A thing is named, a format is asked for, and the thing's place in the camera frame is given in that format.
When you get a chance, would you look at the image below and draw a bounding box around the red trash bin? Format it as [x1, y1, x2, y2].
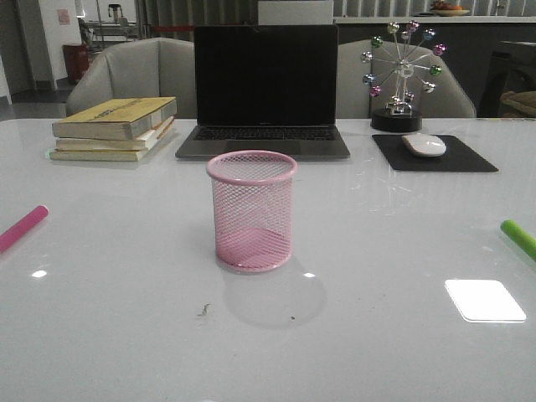
[63, 44, 89, 84]

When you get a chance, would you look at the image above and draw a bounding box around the pink marker pen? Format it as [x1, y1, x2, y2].
[1, 205, 49, 253]

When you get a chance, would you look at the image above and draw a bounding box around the black mouse pad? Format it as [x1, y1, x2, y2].
[372, 134, 498, 173]

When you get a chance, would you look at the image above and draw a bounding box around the grey laptop computer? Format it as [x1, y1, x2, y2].
[175, 24, 350, 160]

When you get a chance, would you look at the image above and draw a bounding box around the ferris wheel desk ornament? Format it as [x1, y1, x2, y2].
[360, 19, 447, 133]

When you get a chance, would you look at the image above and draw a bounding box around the left grey armchair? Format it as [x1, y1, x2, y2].
[65, 38, 197, 119]

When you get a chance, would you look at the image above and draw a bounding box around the bottom cream book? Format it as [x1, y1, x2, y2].
[48, 139, 161, 162]

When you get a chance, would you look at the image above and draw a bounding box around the white computer mouse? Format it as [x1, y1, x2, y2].
[401, 132, 446, 157]

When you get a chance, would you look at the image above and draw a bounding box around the right grey armchair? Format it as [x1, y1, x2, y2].
[336, 39, 476, 119]

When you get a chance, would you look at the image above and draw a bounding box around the middle white book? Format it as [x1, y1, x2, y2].
[56, 117, 175, 151]

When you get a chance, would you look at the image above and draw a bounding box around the fruit bowl on counter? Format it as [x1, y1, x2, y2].
[430, 0, 470, 17]

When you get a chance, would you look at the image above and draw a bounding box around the pink mesh pen holder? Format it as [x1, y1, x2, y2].
[206, 150, 297, 273]

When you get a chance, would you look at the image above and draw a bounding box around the green marker pen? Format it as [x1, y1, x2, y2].
[500, 219, 536, 260]

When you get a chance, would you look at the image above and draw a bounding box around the grey armchair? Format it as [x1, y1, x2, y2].
[336, 39, 476, 119]
[65, 38, 197, 119]

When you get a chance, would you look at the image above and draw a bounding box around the top yellow book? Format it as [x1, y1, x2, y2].
[52, 96, 177, 140]

